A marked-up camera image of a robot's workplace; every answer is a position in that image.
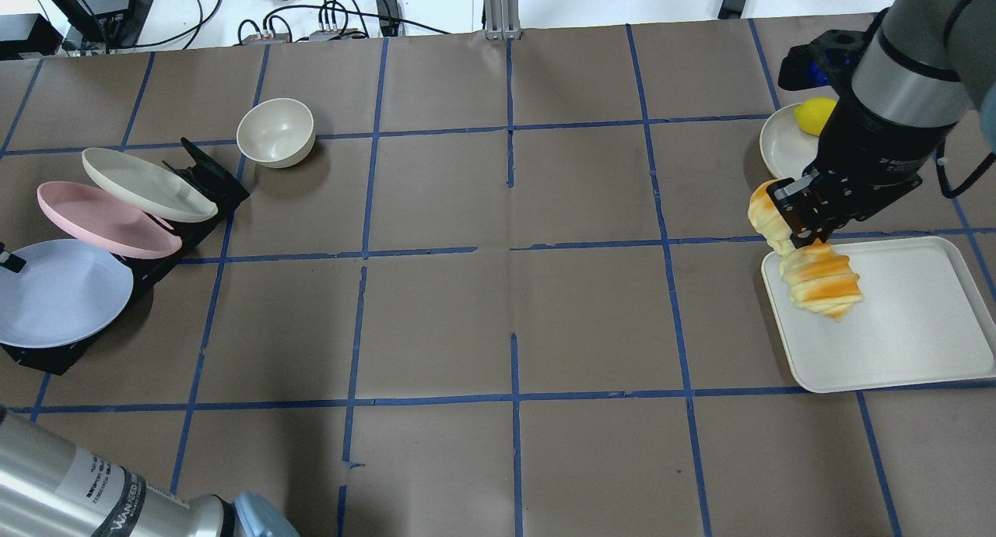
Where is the light blue plate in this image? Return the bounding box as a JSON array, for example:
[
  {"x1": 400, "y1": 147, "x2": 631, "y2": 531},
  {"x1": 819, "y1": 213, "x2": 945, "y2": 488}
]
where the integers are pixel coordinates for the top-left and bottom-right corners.
[{"x1": 1, "y1": 239, "x2": 134, "y2": 349}]

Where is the aluminium frame post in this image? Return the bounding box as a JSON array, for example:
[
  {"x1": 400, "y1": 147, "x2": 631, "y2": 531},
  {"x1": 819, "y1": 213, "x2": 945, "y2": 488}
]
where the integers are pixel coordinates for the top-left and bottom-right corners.
[{"x1": 483, "y1": 0, "x2": 522, "y2": 40}]

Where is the white rectangular tray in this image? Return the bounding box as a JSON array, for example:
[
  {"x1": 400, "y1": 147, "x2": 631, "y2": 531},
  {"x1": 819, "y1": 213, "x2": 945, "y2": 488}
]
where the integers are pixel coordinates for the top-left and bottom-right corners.
[{"x1": 760, "y1": 237, "x2": 994, "y2": 394}]

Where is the cream round plate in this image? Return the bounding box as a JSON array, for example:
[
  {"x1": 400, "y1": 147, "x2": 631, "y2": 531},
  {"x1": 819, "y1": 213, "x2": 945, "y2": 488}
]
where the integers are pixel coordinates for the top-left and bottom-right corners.
[{"x1": 759, "y1": 102, "x2": 819, "y2": 180}]

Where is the sliced orange bread loaf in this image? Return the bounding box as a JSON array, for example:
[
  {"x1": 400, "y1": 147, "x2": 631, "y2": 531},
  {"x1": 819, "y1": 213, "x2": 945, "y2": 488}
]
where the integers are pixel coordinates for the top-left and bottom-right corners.
[{"x1": 747, "y1": 180, "x2": 864, "y2": 321}]

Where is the pink plate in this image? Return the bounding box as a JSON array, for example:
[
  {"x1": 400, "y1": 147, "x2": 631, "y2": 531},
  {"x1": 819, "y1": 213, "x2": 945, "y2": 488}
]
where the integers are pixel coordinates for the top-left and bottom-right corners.
[{"x1": 37, "y1": 181, "x2": 182, "y2": 259}]

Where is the cream plate on rack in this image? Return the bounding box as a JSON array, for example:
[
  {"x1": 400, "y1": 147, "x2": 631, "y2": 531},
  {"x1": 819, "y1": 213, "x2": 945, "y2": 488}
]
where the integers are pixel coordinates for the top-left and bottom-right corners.
[{"x1": 81, "y1": 147, "x2": 218, "y2": 223}]

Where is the yellow lemon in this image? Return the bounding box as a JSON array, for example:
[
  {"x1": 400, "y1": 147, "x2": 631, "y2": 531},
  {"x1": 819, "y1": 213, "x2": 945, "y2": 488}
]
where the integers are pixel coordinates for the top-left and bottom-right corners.
[{"x1": 792, "y1": 97, "x2": 837, "y2": 137}]

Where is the black plate rack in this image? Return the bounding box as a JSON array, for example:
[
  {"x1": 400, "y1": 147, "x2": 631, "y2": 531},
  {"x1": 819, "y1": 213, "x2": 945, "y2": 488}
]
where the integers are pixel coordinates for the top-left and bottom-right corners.
[{"x1": 2, "y1": 139, "x2": 249, "y2": 375}]

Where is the cream bowl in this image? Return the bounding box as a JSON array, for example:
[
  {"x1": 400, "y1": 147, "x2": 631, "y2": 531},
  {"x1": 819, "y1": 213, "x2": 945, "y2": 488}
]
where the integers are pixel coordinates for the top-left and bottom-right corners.
[{"x1": 236, "y1": 98, "x2": 316, "y2": 169}]

